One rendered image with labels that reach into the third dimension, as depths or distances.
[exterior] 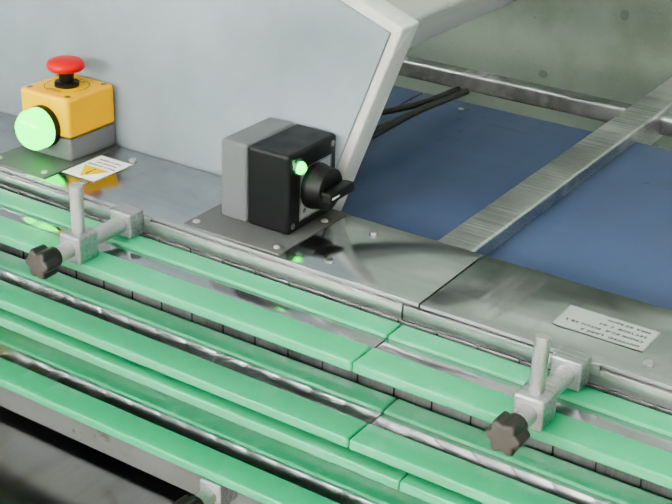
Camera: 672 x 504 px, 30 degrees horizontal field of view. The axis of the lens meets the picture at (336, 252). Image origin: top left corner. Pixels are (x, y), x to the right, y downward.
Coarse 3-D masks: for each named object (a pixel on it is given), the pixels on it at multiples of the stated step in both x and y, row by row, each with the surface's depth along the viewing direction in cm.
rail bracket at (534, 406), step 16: (544, 336) 90; (544, 352) 91; (560, 352) 98; (576, 352) 98; (544, 368) 91; (560, 368) 97; (576, 368) 97; (592, 368) 98; (528, 384) 93; (544, 384) 92; (560, 384) 95; (576, 384) 97; (528, 400) 92; (544, 400) 91; (512, 416) 90; (528, 416) 91; (544, 416) 92; (496, 432) 89; (512, 432) 88; (528, 432) 90; (496, 448) 90; (512, 448) 89
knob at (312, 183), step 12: (312, 168) 117; (324, 168) 117; (312, 180) 116; (324, 180) 116; (336, 180) 118; (300, 192) 117; (312, 192) 116; (324, 192) 116; (336, 192) 116; (348, 192) 118; (312, 204) 117; (324, 204) 117
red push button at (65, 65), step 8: (56, 56) 132; (64, 56) 132; (72, 56) 132; (48, 64) 131; (56, 64) 130; (64, 64) 130; (72, 64) 130; (80, 64) 131; (56, 72) 130; (64, 72) 130; (72, 72) 131; (64, 80) 132; (72, 80) 132
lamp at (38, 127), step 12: (36, 108) 130; (48, 108) 130; (24, 120) 129; (36, 120) 129; (48, 120) 130; (24, 132) 129; (36, 132) 129; (48, 132) 129; (60, 132) 131; (24, 144) 131; (36, 144) 130; (48, 144) 131
